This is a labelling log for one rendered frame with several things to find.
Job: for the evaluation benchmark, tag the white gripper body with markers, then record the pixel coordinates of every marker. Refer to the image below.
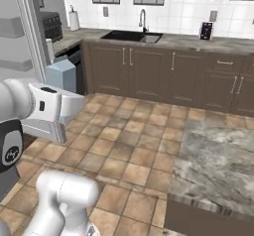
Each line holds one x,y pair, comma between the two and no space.
72,103

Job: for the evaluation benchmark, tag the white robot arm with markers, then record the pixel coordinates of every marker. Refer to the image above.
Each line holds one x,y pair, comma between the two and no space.
13,97

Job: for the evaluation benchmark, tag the pale blue milk carton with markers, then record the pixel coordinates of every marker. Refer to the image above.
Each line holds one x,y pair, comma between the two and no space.
63,76

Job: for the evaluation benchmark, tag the grey fridge door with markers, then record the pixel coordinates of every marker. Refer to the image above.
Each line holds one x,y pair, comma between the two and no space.
16,41

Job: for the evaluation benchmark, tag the black toaster oven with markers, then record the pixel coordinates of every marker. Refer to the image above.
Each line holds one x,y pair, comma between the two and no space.
51,25

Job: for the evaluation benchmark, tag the white paper towel roll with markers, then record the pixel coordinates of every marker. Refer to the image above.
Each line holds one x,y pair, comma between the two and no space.
74,20

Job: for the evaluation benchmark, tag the black sink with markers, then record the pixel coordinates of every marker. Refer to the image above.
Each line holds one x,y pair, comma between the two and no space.
130,36

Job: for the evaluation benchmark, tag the brown base cupboards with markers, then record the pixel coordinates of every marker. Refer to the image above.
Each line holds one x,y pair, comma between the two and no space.
165,74

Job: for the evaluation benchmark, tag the silver tap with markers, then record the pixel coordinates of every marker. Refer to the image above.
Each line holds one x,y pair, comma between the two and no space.
143,20

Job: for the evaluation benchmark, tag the grey wall socket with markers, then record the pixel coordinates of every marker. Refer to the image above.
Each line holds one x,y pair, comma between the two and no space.
105,11
213,16

